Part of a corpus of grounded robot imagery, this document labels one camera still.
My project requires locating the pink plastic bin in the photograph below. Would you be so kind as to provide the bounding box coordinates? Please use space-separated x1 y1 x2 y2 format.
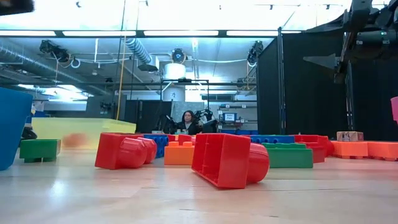
390 96 398 125

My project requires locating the blue plastic brick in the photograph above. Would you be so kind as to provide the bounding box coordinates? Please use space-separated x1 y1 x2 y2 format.
142 134 170 159
248 134 295 144

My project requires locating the yellow hanging cable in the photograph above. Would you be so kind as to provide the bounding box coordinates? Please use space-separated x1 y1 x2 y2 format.
116 35 127 121

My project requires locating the black cabinet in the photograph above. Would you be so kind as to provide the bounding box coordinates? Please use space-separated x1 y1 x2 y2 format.
124 99 174 134

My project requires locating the black partition curtain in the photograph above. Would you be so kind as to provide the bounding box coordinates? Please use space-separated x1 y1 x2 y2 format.
257 27 398 141

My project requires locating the yellow translucent plastic bin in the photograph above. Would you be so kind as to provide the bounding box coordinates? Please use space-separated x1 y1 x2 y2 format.
31 117 137 150

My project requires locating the grey ceiling pipe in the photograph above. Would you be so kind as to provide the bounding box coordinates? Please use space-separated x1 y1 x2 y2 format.
0 42 109 96

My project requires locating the black hanging ceiling device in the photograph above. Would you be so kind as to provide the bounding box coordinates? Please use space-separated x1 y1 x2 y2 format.
247 40 264 65
39 39 71 63
171 48 187 65

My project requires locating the green plastic brick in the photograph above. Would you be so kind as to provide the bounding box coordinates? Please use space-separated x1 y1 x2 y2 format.
19 138 62 164
262 142 314 169

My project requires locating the person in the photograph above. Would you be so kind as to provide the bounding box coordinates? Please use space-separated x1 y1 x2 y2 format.
176 110 202 136

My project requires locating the silver flexible duct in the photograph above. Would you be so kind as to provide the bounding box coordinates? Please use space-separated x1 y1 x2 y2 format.
124 37 153 65

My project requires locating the red plastic brick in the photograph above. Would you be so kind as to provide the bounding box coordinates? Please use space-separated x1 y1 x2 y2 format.
95 132 158 170
167 134 197 146
294 134 335 164
191 133 271 190

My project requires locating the white cylinder lamp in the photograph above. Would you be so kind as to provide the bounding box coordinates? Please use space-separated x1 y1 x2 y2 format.
164 62 187 80

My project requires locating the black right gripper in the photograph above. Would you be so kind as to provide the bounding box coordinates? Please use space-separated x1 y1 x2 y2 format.
303 0 374 84

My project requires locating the orange plastic brick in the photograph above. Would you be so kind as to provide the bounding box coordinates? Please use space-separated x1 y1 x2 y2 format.
366 141 398 162
164 141 196 166
330 140 369 159

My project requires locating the blue plastic bin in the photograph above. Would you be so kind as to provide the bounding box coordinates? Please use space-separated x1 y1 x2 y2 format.
0 86 34 171

